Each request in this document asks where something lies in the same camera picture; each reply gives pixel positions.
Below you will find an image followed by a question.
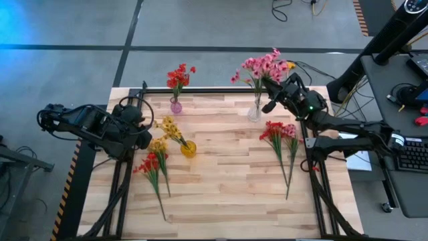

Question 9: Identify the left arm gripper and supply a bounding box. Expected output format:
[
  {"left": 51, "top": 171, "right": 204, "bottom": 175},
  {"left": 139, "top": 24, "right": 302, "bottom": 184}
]
[{"left": 102, "top": 104, "right": 153, "bottom": 159}]

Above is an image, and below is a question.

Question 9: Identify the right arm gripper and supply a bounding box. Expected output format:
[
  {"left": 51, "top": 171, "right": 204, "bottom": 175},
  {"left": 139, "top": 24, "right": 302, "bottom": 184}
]
[{"left": 262, "top": 74, "right": 308, "bottom": 114}]

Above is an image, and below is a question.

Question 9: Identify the yellow artificial flower bunch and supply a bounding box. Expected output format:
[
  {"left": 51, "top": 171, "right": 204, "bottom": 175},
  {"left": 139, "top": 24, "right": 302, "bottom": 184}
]
[
  {"left": 153, "top": 116, "right": 190, "bottom": 150},
  {"left": 148, "top": 136, "right": 172, "bottom": 198}
]

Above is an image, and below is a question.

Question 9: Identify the pink artificial flower bunch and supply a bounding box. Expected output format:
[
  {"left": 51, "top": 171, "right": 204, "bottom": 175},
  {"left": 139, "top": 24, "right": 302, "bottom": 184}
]
[
  {"left": 229, "top": 48, "right": 290, "bottom": 111},
  {"left": 282, "top": 123, "right": 301, "bottom": 201}
]

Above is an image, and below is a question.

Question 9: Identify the red artificial flower bunch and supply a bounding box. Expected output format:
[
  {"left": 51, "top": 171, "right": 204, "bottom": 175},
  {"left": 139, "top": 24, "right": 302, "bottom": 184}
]
[
  {"left": 259, "top": 120, "right": 290, "bottom": 187},
  {"left": 132, "top": 152, "right": 167, "bottom": 222},
  {"left": 166, "top": 62, "right": 197, "bottom": 103}
]

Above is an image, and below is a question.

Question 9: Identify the clear glass vase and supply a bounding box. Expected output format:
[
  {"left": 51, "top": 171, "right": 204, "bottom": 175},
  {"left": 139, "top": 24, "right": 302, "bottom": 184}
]
[{"left": 246, "top": 98, "right": 263, "bottom": 123}]

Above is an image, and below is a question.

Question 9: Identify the small pink glass vase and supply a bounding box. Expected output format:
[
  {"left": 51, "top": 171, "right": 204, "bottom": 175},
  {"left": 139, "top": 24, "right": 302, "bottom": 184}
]
[{"left": 169, "top": 96, "right": 183, "bottom": 114}]

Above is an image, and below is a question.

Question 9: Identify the yellow glass vase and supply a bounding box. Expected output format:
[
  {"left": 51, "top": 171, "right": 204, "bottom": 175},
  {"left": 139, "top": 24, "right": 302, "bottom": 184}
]
[{"left": 180, "top": 140, "right": 197, "bottom": 159}]

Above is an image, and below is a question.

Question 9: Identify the black floor platform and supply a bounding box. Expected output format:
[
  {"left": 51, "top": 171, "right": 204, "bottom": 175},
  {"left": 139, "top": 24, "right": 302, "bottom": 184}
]
[{"left": 55, "top": 103, "right": 108, "bottom": 241}]

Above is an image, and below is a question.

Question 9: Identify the grey desk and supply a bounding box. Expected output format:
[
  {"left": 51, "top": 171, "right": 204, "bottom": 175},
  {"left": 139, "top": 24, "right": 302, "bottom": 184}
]
[{"left": 360, "top": 54, "right": 428, "bottom": 219}]

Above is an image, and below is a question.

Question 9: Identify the black tower fan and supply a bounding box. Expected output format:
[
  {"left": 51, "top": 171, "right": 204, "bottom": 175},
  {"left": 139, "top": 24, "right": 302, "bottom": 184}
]
[{"left": 326, "top": 0, "right": 428, "bottom": 104}]

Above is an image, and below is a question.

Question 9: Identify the white paper sheet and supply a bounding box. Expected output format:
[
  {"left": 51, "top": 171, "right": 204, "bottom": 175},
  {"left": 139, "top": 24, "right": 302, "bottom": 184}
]
[{"left": 337, "top": 132, "right": 372, "bottom": 172}]

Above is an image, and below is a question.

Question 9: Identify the grey metal stand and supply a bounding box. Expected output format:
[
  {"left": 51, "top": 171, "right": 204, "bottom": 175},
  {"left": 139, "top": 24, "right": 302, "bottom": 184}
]
[{"left": 0, "top": 133, "right": 55, "bottom": 241}]

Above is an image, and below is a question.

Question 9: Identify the black floor mat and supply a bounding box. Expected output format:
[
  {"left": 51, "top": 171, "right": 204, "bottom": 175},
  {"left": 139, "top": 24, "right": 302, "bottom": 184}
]
[{"left": 357, "top": 0, "right": 399, "bottom": 37}]

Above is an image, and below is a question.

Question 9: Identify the black round desk device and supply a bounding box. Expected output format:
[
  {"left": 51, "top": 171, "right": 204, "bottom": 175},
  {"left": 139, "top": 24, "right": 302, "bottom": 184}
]
[{"left": 397, "top": 82, "right": 428, "bottom": 108}]

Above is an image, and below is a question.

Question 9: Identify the black laptop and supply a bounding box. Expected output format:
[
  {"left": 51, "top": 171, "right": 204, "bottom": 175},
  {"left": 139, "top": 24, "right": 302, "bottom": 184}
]
[{"left": 406, "top": 53, "right": 428, "bottom": 80}]

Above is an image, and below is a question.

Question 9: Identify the black keyboard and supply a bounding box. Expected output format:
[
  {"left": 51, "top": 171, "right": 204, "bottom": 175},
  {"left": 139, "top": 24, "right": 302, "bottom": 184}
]
[{"left": 394, "top": 136, "right": 428, "bottom": 173}]

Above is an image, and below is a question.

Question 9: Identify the black aluminium table frame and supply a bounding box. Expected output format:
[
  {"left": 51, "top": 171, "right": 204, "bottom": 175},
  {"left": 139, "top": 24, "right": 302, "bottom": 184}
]
[{"left": 82, "top": 80, "right": 364, "bottom": 240}]

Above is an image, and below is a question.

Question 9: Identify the black floor cable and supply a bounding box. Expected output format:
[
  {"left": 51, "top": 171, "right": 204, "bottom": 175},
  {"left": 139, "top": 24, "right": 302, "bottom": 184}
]
[{"left": 270, "top": 0, "right": 294, "bottom": 23}]

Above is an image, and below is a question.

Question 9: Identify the yellow floor cable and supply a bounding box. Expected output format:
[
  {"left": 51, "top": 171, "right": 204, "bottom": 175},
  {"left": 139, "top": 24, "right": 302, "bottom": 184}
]
[{"left": 310, "top": 0, "right": 331, "bottom": 17}]

